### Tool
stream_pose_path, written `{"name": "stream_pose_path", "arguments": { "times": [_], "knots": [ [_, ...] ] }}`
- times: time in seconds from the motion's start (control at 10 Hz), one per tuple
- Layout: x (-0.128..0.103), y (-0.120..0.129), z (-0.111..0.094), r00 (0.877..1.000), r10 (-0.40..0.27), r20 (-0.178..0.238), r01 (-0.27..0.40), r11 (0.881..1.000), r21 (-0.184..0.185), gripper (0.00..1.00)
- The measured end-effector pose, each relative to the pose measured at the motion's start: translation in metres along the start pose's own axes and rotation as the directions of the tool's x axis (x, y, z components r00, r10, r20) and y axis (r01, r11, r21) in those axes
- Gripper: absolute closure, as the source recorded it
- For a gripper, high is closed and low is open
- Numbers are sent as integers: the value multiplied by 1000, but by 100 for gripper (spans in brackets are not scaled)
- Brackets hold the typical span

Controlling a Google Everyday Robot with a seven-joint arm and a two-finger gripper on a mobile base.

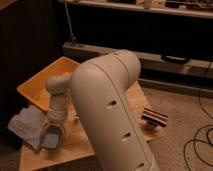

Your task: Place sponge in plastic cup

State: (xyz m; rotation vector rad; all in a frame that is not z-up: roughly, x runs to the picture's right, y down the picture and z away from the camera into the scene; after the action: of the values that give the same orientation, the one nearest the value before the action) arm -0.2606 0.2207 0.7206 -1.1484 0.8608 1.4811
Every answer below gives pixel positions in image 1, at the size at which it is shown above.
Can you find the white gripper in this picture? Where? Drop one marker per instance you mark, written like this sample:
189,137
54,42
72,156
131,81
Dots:
50,128

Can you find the black handle on shelf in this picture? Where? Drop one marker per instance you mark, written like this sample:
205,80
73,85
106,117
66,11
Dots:
175,59

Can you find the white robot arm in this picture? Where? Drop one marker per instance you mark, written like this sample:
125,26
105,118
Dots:
97,89

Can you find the grey cloth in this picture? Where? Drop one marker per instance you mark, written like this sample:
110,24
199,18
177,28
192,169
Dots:
27,125

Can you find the orange plastic tray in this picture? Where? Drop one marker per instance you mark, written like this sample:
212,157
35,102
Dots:
34,88

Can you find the striped brush block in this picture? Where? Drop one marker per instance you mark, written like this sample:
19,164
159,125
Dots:
154,117

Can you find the grey metal shelf frame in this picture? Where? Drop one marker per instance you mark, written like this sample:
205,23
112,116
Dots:
150,28

